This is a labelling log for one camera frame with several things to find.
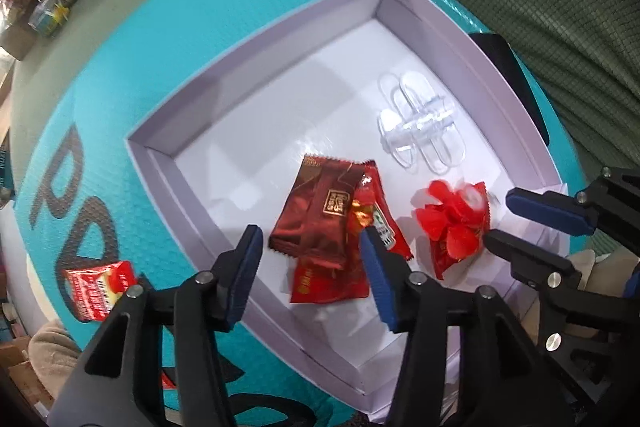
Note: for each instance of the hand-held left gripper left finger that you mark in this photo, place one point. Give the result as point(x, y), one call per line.
point(242, 282)

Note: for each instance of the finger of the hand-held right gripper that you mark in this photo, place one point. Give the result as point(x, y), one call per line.
point(545, 209)
point(530, 257)

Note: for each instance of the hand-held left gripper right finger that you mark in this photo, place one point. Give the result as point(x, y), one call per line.
point(385, 282)

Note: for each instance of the red packet with gold print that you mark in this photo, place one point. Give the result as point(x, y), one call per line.
point(325, 282)

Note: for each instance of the red packet with cartoon print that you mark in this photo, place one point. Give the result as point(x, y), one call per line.
point(445, 264)

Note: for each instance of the red ketchup sachet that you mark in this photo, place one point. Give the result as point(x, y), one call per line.
point(372, 202)

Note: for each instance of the bundle of red jelly cups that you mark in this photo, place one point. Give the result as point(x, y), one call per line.
point(450, 217)

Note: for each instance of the dark brown snack packet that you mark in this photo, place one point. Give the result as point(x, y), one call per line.
point(315, 207)

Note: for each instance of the red packet with green label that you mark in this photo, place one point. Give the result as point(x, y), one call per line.
point(95, 292)

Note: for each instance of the clear plastic clip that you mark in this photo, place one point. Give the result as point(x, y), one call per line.
point(420, 122)

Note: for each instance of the white cardboard box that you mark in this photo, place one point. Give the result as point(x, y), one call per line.
point(300, 97)

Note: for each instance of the stacked cartons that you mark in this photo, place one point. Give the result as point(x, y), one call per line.
point(20, 367)

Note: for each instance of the teal and yellow tin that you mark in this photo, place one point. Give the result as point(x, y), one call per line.
point(50, 14)

